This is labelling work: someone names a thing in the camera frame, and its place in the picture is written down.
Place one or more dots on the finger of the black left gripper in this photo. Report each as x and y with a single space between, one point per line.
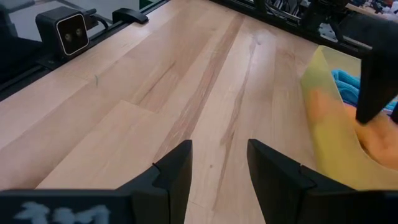
395 113
376 87

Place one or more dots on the black table-level camera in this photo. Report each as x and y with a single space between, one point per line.
65 32

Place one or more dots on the yellow translucent plastic bin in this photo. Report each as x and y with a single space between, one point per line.
332 149

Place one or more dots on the orange microfiber towel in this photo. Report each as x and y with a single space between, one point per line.
379 143

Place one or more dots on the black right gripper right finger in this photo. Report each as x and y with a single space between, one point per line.
273 183

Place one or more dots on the black frame bracket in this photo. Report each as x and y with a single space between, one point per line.
130 15

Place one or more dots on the blue microfiber towel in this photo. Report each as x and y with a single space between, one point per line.
346 85

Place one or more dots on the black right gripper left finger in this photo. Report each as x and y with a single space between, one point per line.
174 180

